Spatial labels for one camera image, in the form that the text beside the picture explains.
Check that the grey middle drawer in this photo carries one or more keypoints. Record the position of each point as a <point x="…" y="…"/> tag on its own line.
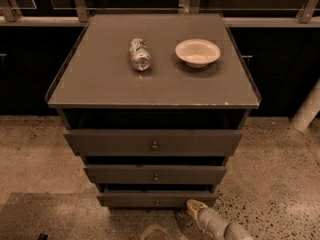
<point x="155" y="174"/>

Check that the grey bottom drawer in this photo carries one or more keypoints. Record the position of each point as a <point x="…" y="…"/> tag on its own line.
<point x="153" y="199"/>

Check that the white cylindrical post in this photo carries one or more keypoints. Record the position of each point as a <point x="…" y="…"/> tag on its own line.
<point x="308" y="110"/>

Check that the grey drawer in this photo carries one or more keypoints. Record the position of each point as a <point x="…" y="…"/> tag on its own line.
<point x="153" y="199"/>
<point x="155" y="174"/>
<point x="153" y="142"/>

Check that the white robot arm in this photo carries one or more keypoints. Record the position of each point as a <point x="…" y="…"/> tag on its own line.
<point x="234" y="231"/>

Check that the crushed clear plastic bottle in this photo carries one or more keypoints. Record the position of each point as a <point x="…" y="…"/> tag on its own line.
<point x="140" y="55"/>

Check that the grey top drawer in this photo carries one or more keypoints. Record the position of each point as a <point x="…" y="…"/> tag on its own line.
<point x="153" y="142"/>

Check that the small black floor object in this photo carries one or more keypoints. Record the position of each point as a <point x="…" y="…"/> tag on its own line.
<point x="42" y="237"/>

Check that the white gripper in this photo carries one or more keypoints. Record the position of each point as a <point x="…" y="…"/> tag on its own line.
<point x="209" y="218"/>

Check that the white paper bowl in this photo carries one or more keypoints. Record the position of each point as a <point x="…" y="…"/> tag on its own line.
<point x="197" y="53"/>

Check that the grey drawer cabinet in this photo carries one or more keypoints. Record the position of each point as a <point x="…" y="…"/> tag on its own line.
<point x="100" y="89"/>

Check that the metal window rail frame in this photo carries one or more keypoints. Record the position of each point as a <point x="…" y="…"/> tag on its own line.
<point x="235" y="13"/>

